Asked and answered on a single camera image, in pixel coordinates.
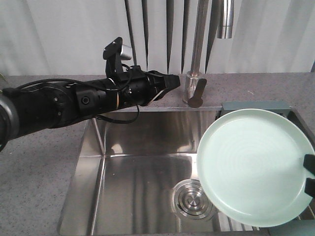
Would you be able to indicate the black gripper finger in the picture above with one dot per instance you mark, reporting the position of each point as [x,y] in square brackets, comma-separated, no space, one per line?
[310,187]
[163,83]
[309,165]

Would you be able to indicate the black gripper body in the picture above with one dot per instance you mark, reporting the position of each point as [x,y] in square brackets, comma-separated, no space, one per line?
[136,86]

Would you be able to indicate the mint green round plate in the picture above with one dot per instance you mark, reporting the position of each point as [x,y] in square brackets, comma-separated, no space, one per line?
[250,165]

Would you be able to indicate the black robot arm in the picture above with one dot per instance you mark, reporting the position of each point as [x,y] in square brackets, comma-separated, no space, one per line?
[61,102]

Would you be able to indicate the grey dish drying rack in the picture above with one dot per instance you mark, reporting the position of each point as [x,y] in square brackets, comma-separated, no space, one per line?
[304,224]

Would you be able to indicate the chrome kitchen faucet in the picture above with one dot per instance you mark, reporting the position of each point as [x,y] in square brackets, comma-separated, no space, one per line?
[194,83]

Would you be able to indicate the stainless steel sink basin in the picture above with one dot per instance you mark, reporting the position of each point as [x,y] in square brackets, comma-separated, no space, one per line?
[125,174]

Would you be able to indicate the white pleated curtain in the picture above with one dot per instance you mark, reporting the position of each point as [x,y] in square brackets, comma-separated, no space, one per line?
[66,37]

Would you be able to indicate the round steel sink drain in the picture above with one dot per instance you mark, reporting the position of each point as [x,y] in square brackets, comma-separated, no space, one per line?
[189,201]

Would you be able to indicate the green striped potted plant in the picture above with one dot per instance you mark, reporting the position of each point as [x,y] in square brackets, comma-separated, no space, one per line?
[3,82]

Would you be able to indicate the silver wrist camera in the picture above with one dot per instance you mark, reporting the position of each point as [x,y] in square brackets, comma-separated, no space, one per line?
[126,52]

